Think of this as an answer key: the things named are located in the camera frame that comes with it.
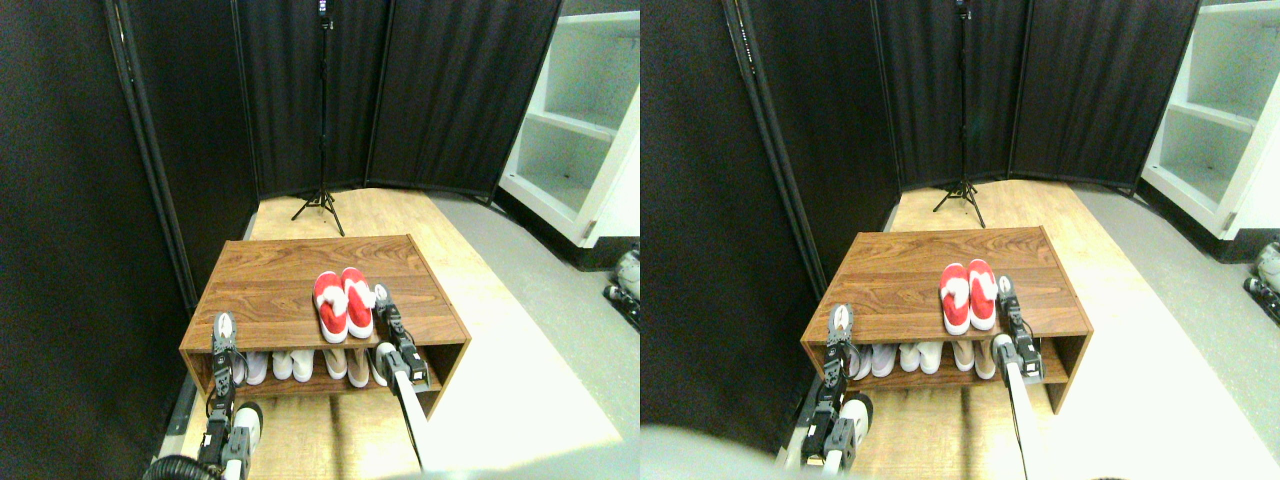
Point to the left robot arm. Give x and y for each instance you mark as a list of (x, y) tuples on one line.
[(235, 435), (840, 430)]

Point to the grey and black device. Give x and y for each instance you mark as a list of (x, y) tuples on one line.
[(1268, 270), (628, 275)]

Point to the black tripod stand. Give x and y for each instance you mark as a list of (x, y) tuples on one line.
[(964, 100), (324, 100)]

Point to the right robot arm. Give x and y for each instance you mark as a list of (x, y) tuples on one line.
[(408, 415), (1018, 415)]

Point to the beige shoe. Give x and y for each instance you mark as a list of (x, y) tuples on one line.
[(335, 364), (983, 362), (357, 370), (962, 357)]

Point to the grey curtain stand foot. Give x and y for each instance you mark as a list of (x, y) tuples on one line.
[(180, 410)]

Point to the black curtain stand pole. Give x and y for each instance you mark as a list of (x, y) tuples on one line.
[(150, 150), (775, 150)]

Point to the brown shoe rack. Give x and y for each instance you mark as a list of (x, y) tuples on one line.
[(270, 290), (900, 285)]

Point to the white shoe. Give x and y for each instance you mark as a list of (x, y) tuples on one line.
[(282, 366), (929, 359), (302, 367), (909, 359)]

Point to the white shelf unit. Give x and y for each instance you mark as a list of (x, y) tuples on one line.
[(560, 150), (1200, 140)]

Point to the lilac shoe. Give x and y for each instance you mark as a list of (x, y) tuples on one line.
[(241, 372), (883, 361), (256, 368), (864, 362)]

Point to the red shoe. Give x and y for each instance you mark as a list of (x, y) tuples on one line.
[(954, 312), (984, 306), (330, 320), (360, 315)]

